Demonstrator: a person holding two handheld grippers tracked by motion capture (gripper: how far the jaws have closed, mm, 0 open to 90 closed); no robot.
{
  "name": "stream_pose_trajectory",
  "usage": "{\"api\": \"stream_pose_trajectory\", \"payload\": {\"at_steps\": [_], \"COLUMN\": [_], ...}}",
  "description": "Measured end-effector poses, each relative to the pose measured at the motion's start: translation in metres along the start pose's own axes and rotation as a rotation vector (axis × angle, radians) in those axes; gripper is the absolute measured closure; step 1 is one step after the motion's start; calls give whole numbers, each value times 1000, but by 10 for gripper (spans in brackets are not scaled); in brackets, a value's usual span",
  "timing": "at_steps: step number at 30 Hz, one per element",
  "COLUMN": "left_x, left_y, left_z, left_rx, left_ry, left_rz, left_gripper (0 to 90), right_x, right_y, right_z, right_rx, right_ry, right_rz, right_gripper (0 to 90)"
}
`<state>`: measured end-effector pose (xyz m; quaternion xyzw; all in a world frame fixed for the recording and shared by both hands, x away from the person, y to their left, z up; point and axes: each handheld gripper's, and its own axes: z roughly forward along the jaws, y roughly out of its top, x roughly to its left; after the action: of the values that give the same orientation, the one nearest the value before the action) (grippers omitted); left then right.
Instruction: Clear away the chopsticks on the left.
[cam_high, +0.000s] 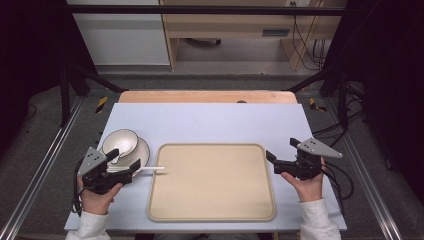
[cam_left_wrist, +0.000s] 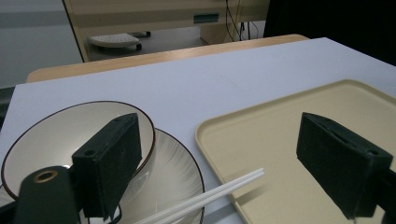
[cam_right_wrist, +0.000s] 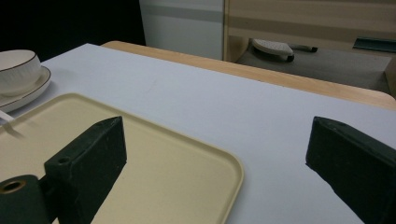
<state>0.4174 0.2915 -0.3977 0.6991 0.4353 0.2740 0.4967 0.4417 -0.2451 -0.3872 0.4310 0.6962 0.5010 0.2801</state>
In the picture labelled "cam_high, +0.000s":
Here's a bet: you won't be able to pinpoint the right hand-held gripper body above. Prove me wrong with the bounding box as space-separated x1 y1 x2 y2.
273 137 344 182

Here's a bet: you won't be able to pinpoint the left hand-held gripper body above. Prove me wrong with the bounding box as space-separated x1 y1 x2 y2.
77 146 135 196

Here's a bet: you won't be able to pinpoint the white chopsticks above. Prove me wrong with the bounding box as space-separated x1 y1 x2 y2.
107 165 166 173

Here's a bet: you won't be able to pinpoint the person's left hand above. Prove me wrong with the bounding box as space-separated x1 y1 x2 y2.
77 175 125 216

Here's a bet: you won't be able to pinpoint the person's right hand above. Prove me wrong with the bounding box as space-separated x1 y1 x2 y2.
280 157 326 204

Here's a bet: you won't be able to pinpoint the white plate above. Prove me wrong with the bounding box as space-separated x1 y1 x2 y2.
98 135 151 178

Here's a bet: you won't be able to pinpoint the white bowl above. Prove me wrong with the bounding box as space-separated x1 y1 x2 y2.
101 128 140 159

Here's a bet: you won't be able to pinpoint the yellow black tape strip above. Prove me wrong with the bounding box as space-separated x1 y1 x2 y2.
308 96 328 113
94 95 109 114

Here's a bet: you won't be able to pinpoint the black metal stand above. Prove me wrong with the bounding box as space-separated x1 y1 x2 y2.
59 63 130 128
282 65 351 132

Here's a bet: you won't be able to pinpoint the beige tray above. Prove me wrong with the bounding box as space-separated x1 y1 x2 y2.
146 142 277 223

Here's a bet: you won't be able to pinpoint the light blue table mat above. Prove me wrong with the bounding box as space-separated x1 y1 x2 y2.
63 102 348 233

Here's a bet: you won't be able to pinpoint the wooden table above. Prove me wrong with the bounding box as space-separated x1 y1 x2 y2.
118 89 298 105

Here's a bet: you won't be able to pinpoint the black curtain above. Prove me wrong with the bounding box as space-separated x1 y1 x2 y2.
322 0 424 204
0 0 98 158

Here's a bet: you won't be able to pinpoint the white cabinet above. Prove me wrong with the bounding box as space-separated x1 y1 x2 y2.
65 0 171 67

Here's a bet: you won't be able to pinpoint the wooden desk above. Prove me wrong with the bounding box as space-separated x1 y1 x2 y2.
159 0 348 72

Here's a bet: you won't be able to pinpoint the black crossbar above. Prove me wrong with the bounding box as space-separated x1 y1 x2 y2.
65 4 348 16

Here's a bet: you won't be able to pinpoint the left hand-held gripper cable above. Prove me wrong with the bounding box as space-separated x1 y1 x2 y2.
70 159 85 216

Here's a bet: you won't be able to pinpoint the hand-held gripper cable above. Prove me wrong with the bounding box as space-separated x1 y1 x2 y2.
70 159 85 216
320 161 355 216

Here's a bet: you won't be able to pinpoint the right hand-held gripper cable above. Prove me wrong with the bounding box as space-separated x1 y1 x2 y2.
320 161 355 216

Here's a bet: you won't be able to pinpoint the black floor cables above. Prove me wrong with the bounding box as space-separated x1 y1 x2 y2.
312 81 368 148

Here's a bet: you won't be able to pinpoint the aluminium rail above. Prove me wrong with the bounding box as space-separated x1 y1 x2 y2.
323 98 405 240
0 96 85 240

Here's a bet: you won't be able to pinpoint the black cables at desk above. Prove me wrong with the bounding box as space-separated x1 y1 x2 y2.
289 1 331 72

